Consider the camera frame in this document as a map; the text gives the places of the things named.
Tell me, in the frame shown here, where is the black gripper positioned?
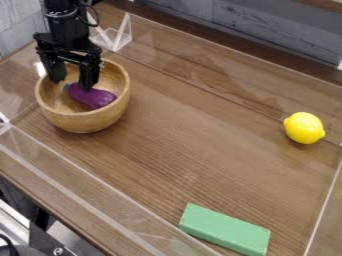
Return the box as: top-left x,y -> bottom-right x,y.
34,33 -> 102,92

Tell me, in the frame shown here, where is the green rectangular sponge block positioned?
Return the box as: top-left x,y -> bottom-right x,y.
180,203 -> 272,256

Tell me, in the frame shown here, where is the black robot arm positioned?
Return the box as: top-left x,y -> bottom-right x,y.
34,0 -> 102,91

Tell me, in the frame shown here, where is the yellow toy lemon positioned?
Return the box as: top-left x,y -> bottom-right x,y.
284,112 -> 327,145

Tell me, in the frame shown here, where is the brown wooden bowl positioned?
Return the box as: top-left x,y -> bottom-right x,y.
35,59 -> 132,133

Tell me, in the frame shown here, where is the clear acrylic table barrier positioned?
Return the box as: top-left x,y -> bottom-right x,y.
0,17 -> 342,256

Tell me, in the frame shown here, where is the purple toy eggplant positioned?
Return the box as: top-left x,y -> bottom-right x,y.
65,82 -> 118,110

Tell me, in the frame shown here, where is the clear acrylic corner bracket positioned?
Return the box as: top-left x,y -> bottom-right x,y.
90,13 -> 133,52

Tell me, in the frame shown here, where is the black cable under table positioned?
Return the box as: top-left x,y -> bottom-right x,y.
0,233 -> 22,256

